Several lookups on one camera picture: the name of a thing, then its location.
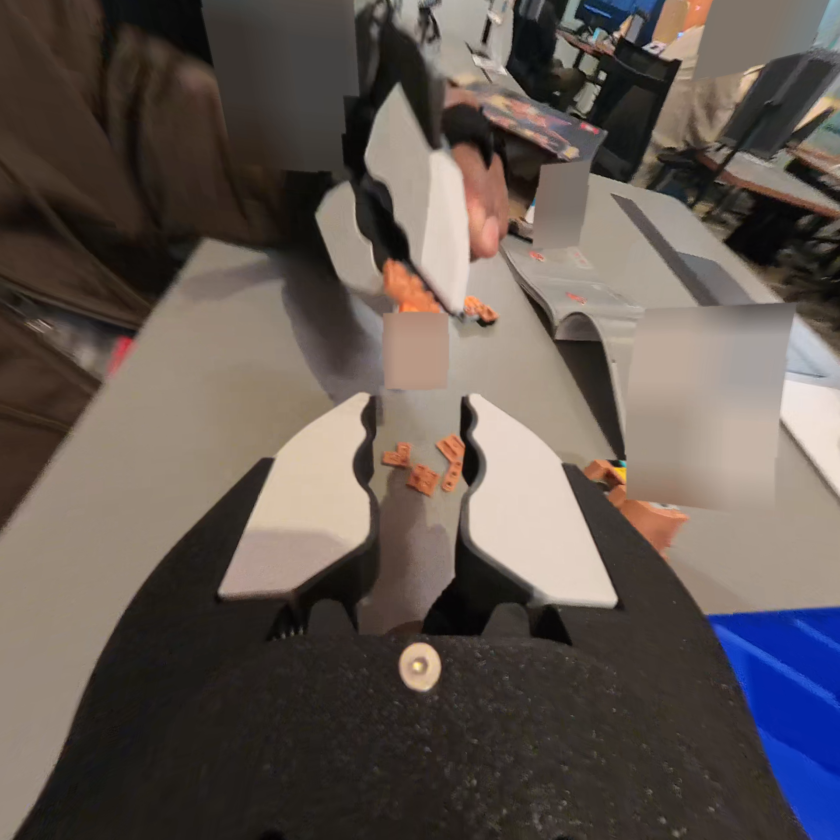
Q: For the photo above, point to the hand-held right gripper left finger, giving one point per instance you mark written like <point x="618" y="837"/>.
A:
<point x="302" y="518"/>

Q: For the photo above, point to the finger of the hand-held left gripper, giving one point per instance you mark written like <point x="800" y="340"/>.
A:
<point x="439" y="216"/>
<point x="341" y="229"/>

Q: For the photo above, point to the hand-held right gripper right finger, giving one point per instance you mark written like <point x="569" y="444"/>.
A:
<point x="531" y="525"/>

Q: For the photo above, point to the wide brown brick plate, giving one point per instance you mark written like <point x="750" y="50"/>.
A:
<point x="400" y="282"/>

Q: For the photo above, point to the orange square brick plate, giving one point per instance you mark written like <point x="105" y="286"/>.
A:
<point x="420" y="304"/>

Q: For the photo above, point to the narrow brown brick plate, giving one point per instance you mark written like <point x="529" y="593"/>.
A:
<point x="451" y="477"/>

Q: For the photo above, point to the orange grey brick assembly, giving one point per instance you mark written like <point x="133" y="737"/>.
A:
<point x="480" y="312"/>

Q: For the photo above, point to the blue plastic bin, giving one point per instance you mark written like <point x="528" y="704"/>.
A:
<point x="787" y="689"/>

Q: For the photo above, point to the grey desk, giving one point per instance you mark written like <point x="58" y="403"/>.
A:
<point x="197" y="394"/>

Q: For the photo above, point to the long office desk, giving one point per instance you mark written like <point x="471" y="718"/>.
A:
<point x="774" y="180"/>

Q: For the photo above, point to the person's left hand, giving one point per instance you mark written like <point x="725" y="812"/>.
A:
<point x="489" y="210"/>

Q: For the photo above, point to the brown yellow brick assembly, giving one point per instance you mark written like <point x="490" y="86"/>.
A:
<point x="649" y="522"/>

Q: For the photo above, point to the cardboard box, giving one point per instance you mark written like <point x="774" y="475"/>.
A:
<point x="538" y="121"/>

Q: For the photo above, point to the grey instruction booklet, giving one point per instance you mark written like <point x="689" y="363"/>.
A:
<point x="577" y="295"/>

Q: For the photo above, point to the person's brown jacket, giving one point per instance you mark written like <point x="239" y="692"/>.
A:
<point x="98" y="164"/>

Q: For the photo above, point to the white tablet stand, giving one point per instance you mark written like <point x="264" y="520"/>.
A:
<point x="814" y="426"/>

